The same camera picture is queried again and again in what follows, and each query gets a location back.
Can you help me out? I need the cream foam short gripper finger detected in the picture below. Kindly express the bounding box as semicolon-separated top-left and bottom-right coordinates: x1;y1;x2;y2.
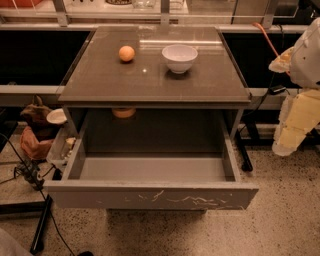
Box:
269;47;294;73

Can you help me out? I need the yellow foam long gripper finger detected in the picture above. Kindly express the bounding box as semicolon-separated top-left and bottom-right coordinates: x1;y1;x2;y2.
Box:
272;89;320;156

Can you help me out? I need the grey top drawer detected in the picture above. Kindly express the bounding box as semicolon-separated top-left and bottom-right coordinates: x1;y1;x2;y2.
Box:
45;109;258;210

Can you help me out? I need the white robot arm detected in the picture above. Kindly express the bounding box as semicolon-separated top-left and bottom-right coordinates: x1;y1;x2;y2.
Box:
269;18;320;156

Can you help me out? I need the grey drawer cabinet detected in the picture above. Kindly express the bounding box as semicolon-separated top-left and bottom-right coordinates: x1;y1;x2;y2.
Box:
59;26;250;135

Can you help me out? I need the black power adapter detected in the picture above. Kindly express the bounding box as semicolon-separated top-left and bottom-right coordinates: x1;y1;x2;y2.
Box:
268;85;286;95

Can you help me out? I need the black stand leg right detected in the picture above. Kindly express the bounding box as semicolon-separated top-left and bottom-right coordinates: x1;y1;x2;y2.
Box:
235;131;253;172

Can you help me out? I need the black stand leg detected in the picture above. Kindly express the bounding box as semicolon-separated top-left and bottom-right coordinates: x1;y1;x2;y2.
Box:
235;131;253;172
30;195;53;255

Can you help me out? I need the orange fruit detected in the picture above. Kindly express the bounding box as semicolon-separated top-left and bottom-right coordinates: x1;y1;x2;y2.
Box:
119;46;135;62

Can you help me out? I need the clear plastic bin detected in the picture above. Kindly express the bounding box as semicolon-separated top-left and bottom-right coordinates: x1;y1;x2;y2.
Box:
46;124;76;170

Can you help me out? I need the small white bowl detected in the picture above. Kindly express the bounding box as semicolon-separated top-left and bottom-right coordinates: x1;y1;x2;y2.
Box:
46;108;67;125

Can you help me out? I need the brown cloth bag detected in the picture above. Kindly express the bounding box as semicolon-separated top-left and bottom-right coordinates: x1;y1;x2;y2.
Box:
20;95;60;141

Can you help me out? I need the orange cloth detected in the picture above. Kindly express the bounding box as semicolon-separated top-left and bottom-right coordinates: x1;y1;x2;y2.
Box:
20;126;53;160

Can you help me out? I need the black stand leg left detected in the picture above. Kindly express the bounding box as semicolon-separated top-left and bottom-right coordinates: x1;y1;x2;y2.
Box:
30;195;53;255

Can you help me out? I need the black power strip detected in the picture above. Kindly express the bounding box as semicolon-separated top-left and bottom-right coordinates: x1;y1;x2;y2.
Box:
15;160;44;191

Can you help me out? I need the orange cable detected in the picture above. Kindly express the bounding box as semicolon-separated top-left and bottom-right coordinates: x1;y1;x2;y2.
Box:
252;21;291;76

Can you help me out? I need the black cable on floor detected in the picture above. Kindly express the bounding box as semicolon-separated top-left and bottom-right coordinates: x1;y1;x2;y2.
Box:
0;132;76;256

